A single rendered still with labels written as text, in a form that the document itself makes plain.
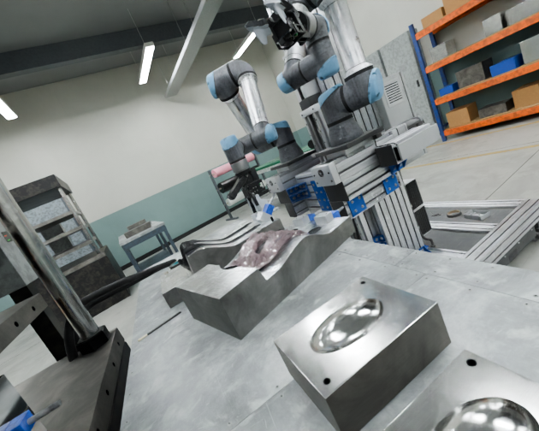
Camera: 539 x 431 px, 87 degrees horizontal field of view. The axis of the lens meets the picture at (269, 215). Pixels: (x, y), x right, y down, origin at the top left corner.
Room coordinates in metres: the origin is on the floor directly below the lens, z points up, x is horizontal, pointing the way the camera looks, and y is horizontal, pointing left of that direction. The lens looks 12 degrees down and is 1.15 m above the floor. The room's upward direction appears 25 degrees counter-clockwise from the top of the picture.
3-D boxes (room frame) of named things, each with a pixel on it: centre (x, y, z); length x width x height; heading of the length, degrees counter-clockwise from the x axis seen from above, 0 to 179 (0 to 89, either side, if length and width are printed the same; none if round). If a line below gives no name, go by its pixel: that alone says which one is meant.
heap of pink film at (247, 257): (0.83, 0.05, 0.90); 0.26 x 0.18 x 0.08; 127
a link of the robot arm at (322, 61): (1.01, -0.36, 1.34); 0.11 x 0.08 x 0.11; 48
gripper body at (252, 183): (1.26, 0.02, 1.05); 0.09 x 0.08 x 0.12; 109
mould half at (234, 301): (0.82, 0.05, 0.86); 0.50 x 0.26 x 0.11; 127
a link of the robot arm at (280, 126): (1.75, -0.26, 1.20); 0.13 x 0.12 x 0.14; 72
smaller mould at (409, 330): (0.38, -0.04, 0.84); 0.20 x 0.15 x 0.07; 109
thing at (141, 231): (5.22, 2.27, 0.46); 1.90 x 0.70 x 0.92; 26
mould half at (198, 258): (1.13, 0.25, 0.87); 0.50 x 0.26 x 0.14; 109
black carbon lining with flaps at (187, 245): (1.12, 0.23, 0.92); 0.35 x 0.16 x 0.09; 109
